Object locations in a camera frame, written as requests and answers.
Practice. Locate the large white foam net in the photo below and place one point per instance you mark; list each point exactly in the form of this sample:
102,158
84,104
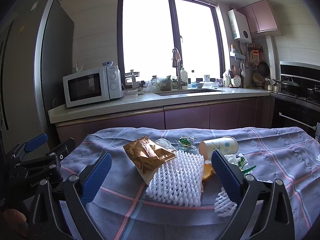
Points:
178,181

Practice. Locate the gold foil snack bag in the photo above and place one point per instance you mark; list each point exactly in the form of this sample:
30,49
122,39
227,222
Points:
148,156

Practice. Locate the blue plaid tablecloth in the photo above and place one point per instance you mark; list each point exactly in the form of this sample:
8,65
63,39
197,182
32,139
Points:
122,210

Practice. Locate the grey steel refrigerator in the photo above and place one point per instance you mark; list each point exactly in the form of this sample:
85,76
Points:
36,53

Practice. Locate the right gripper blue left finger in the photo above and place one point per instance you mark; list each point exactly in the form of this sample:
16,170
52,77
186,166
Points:
79,190

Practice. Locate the white tissue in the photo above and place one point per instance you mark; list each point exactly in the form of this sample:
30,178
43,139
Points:
166,144

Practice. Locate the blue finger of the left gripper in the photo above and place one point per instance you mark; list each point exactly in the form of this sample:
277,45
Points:
64,149
35,143

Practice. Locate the black hanging frying pan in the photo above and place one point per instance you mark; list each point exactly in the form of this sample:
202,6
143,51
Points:
264,69

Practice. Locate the white kitchen countertop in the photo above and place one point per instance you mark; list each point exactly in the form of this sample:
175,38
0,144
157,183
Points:
149,100

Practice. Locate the paper cup with blue dots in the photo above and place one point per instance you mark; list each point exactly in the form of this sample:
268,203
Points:
225,145

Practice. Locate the white wall water heater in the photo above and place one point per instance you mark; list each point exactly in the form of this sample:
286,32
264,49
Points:
239,26

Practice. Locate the green clear candy wrapper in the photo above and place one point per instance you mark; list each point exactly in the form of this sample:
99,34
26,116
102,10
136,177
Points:
187,142

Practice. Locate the large kitchen window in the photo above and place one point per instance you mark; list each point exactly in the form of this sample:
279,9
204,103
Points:
149,30

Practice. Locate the purple kitchen base cabinets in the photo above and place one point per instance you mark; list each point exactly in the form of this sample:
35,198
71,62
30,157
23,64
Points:
223,114

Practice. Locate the green clear plastic bag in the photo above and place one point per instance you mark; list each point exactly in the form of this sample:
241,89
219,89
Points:
241,162

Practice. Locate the pink upper wall cabinet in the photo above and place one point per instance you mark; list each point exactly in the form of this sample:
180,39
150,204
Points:
260,17

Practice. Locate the kitchen sink faucet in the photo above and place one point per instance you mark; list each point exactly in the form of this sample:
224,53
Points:
176,63

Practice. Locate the white soap dispenser bottle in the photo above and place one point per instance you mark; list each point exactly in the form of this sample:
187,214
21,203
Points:
184,79

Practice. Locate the black wok with lid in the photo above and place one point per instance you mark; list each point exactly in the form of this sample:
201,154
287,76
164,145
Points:
288,85

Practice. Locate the blue white bowl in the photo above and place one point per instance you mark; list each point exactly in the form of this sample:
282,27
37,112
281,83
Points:
107,63

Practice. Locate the small white foam net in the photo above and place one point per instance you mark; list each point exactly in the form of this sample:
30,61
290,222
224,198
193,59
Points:
223,206

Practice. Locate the orange peel piece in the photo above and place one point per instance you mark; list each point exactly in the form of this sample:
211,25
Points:
208,171

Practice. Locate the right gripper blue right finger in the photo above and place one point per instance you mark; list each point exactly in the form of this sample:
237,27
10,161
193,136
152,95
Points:
241,189

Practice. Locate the black built-in oven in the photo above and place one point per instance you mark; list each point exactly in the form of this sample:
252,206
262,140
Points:
301,108

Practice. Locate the white microwave oven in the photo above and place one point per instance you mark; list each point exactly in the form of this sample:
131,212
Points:
92,86

